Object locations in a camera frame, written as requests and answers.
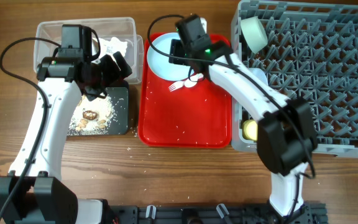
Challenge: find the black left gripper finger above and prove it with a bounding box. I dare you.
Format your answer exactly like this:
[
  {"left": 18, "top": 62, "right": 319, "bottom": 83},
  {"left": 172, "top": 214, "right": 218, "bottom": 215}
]
[
  {"left": 99, "top": 55, "right": 121, "bottom": 87},
  {"left": 113, "top": 51, "right": 132, "bottom": 79}
]

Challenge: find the light blue plate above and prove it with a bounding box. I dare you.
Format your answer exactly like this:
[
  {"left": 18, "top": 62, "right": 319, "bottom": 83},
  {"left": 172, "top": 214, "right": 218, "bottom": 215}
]
[{"left": 147, "top": 32, "right": 190, "bottom": 82}]

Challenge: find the white tissue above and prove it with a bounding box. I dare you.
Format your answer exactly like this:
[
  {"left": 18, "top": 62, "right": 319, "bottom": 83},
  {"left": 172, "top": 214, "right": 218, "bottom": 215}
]
[{"left": 93, "top": 37, "right": 128, "bottom": 58}]

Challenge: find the white plastic spoon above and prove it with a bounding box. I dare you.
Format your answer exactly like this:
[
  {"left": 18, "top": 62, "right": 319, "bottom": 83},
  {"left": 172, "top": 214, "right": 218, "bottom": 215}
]
[
  {"left": 168, "top": 81, "right": 185, "bottom": 91},
  {"left": 184, "top": 73, "right": 204, "bottom": 88}
]

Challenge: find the green bowl with food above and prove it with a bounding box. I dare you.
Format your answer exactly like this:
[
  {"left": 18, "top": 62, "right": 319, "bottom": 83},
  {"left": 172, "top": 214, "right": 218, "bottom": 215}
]
[{"left": 241, "top": 16, "right": 268, "bottom": 54}]

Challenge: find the light blue bowl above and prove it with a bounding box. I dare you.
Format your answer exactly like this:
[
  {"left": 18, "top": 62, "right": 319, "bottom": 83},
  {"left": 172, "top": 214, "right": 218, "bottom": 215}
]
[{"left": 249, "top": 68, "right": 268, "bottom": 85}]

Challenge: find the yellow plastic cup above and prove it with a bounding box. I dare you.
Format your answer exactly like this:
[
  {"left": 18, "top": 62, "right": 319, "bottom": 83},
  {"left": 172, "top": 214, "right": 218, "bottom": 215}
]
[{"left": 242, "top": 119, "right": 258, "bottom": 141}]

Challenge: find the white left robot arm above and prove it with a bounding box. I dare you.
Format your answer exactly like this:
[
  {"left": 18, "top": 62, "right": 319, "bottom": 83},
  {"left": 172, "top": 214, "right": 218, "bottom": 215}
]
[{"left": 0, "top": 24, "right": 132, "bottom": 223}]

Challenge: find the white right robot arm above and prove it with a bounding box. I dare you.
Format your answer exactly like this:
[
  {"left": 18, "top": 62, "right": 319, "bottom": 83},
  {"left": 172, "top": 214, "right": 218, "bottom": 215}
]
[{"left": 175, "top": 14, "right": 317, "bottom": 223}]

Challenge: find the pile of rice food waste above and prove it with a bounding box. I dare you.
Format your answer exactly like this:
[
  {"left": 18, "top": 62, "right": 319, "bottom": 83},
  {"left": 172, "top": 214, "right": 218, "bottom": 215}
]
[{"left": 68, "top": 95, "right": 115, "bottom": 136}]

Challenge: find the grey plastic dishwasher rack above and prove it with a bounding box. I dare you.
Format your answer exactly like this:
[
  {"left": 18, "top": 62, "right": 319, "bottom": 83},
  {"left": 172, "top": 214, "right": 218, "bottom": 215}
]
[{"left": 231, "top": 1, "right": 358, "bottom": 158}]

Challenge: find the black plastic tray bin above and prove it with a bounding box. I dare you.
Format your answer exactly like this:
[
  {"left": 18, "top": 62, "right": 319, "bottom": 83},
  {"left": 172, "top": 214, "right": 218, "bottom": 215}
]
[{"left": 67, "top": 79, "right": 130, "bottom": 137}]

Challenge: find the clear plastic bin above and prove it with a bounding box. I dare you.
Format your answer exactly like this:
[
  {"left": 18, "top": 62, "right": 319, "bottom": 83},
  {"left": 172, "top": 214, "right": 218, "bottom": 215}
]
[{"left": 36, "top": 17, "right": 144, "bottom": 85}]

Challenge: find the red plastic tray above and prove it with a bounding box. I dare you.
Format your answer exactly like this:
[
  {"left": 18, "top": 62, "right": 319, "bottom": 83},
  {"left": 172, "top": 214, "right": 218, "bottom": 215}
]
[{"left": 137, "top": 32, "right": 232, "bottom": 149}]

